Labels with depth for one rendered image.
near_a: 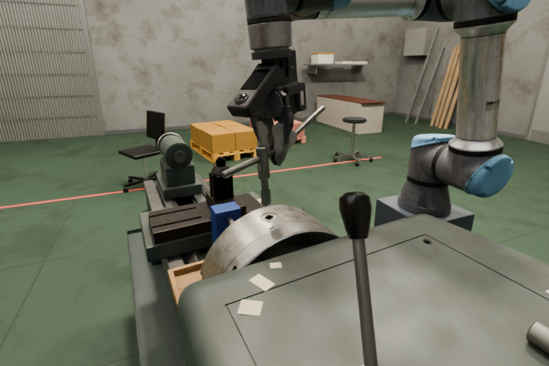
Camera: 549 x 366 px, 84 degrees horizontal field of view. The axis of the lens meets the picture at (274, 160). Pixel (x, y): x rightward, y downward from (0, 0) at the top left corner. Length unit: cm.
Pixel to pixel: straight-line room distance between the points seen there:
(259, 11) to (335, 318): 45
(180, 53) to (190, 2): 115
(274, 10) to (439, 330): 48
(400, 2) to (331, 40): 859
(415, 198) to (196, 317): 76
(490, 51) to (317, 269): 60
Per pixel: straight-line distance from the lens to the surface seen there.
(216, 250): 63
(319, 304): 40
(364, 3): 78
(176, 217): 124
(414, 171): 100
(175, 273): 108
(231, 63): 823
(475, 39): 83
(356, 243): 31
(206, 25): 816
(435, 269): 50
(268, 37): 54
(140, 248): 195
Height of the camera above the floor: 152
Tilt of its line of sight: 17 degrees down
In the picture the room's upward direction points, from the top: straight up
